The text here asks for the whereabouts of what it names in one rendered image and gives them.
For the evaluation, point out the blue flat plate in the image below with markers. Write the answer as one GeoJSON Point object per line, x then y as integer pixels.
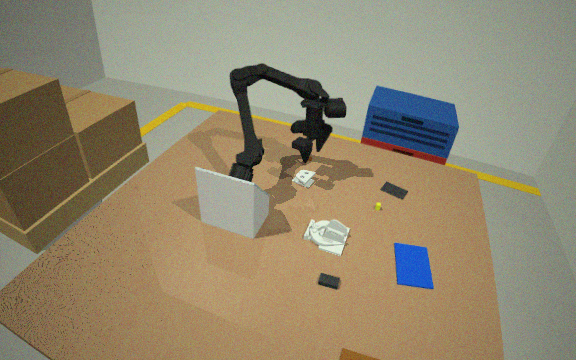
{"type": "Point", "coordinates": [413, 266]}

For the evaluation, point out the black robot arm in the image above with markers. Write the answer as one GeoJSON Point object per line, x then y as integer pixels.
{"type": "Point", "coordinates": [307, 88]}

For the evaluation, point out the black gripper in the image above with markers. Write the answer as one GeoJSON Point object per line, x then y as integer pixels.
{"type": "Point", "coordinates": [314, 130]}

